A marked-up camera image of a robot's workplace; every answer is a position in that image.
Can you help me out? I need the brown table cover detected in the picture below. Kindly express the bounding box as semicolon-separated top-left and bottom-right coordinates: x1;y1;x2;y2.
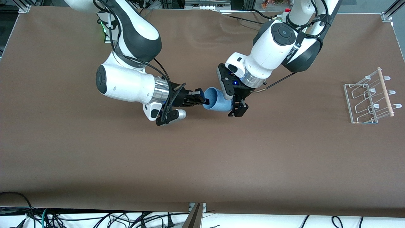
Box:
0;6;405;218

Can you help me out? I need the aluminium profile beam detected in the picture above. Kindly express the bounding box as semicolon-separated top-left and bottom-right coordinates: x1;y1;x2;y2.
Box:
182;203;207;228

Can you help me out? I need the black base cable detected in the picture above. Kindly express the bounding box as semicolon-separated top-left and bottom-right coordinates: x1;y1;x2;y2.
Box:
251;9;276;20
225;15;268;26

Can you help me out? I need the white wire cup rack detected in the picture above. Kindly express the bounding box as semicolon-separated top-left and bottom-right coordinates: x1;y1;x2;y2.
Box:
344;67;402;124

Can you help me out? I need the blue plastic cup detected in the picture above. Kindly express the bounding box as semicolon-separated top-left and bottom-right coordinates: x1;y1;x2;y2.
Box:
202;87;234;112

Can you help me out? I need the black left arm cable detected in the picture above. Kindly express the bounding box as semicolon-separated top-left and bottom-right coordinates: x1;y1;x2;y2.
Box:
250;72;297;94

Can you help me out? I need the black looped floor cable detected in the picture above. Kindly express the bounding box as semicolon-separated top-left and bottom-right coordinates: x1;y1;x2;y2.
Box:
0;191;36;228

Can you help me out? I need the orange background object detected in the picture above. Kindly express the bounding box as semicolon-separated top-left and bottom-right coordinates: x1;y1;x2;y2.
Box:
261;0;293;9

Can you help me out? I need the grey metal frame box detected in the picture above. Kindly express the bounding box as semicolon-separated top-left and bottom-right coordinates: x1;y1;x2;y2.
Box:
185;0;232;10

